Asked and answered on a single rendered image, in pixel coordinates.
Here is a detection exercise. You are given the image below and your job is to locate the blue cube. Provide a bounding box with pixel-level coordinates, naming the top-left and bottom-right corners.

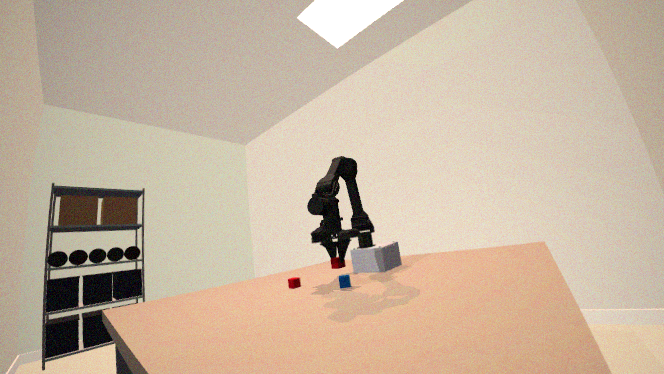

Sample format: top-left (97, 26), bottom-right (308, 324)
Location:
top-left (339, 275), bottom-right (351, 288)

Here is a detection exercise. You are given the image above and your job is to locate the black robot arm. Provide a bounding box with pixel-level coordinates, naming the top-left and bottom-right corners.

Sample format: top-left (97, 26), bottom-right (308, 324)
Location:
top-left (307, 156), bottom-right (377, 248)

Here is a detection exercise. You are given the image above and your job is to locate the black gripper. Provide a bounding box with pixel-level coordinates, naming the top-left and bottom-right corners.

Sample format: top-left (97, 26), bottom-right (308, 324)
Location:
top-left (316, 214), bottom-right (361, 263)

